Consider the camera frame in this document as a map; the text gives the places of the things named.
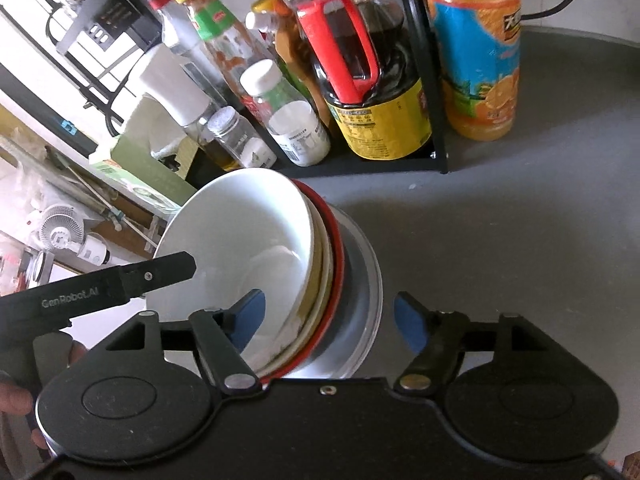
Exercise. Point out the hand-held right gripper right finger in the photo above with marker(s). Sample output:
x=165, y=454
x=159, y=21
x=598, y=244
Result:
x=410, y=322

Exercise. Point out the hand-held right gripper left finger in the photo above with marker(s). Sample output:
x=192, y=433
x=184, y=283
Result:
x=250, y=316

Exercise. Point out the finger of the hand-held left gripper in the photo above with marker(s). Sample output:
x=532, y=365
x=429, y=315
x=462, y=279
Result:
x=160, y=272

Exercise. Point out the clear glass plate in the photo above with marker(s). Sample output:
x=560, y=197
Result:
x=362, y=285

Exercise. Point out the cream bowl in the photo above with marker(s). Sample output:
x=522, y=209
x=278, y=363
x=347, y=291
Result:
x=324, y=270

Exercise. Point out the large white bowl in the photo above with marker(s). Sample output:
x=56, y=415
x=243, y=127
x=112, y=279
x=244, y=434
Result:
x=240, y=220

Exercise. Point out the person's left hand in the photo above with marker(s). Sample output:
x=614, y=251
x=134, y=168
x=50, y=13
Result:
x=15, y=397

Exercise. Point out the small white fan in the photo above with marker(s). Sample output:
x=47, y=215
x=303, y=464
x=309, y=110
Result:
x=62, y=232

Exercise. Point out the green cardboard box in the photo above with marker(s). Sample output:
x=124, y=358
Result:
x=145, y=170

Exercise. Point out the small silver-capped spice shaker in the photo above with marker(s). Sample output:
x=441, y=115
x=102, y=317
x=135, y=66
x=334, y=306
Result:
x=245, y=140

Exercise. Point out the white-capped clear bottle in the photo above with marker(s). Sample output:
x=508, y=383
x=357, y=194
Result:
x=172, y=90

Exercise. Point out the white pill bottle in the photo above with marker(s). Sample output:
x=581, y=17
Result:
x=295, y=125

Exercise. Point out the black condiment rack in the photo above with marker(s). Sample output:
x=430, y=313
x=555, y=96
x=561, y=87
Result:
x=435, y=125

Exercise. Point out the dark soy sauce jug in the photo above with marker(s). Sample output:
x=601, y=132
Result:
x=380, y=100

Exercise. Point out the yellow-capped sauce bottle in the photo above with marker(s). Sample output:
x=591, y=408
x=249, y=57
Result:
x=225, y=35

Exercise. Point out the red-capped clear bottle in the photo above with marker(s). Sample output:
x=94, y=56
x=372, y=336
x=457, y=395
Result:
x=172, y=25

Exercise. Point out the black power strip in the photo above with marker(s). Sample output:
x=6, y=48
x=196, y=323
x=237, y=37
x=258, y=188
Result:
x=125, y=17

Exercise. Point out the yellow squeeze bottle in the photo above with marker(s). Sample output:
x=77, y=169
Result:
x=285, y=45

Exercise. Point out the orange juice bottle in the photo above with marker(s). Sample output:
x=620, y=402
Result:
x=475, y=60

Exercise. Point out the grey metal shelf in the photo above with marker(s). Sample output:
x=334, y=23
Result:
x=90, y=5

